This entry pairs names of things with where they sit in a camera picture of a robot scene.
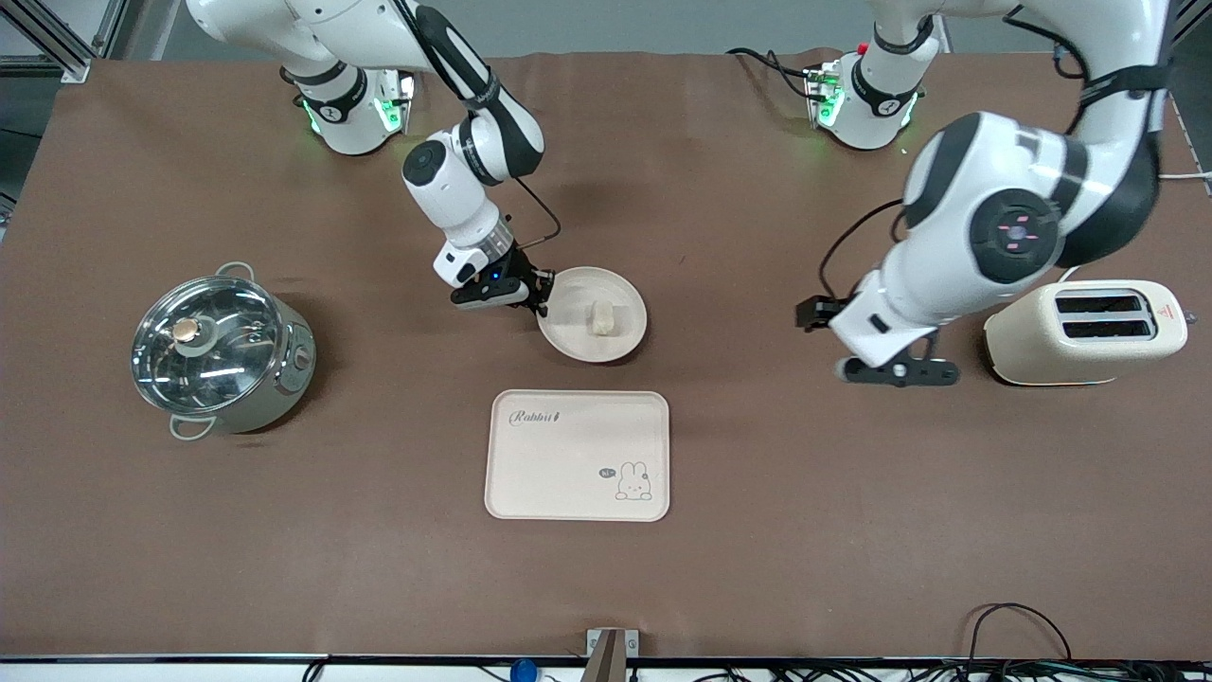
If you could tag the pale steamed bun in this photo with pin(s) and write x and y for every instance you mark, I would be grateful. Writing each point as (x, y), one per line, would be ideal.
(602, 318)

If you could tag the cream round plate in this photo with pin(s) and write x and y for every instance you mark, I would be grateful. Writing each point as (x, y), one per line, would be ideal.
(568, 327)

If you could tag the cream rabbit print tray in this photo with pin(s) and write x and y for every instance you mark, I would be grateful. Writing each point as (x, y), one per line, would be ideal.
(549, 474)

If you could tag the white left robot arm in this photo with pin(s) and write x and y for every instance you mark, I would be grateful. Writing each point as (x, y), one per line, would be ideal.
(956, 265)

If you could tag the base control board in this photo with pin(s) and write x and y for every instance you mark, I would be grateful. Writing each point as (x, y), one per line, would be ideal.
(396, 99)
(824, 95)

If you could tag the aluminium frame profile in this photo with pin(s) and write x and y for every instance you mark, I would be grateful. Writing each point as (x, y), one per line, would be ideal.
(57, 43)

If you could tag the brown table mat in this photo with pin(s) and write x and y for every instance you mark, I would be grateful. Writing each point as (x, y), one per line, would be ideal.
(757, 568)

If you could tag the cream two-slot toaster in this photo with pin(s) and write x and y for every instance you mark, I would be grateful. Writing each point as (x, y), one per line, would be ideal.
(1089, 350)

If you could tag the grey metal camera bracket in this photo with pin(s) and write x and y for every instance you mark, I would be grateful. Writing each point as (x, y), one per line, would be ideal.
(611, 649)

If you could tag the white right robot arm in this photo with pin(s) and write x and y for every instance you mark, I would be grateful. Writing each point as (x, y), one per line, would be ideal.
(454, 180)

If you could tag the steel pot with glass lid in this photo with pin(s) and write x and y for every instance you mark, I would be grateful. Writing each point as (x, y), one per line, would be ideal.
(284, 388)

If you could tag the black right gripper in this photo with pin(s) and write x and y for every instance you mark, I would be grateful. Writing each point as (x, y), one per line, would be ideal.
(523, 268)

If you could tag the glass pot lid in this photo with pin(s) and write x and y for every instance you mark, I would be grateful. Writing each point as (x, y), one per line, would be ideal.
(208, 346)

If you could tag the small blue knob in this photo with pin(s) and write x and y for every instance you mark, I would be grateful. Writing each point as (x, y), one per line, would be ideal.
(523, 672)

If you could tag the right base control board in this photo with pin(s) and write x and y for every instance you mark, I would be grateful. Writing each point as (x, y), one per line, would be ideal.
(396, 99)

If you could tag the left base control board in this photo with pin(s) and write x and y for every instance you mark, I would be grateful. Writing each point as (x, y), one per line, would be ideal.
(824, 95)

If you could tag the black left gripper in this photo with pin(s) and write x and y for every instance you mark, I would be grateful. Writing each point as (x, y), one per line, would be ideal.
(814, 313)

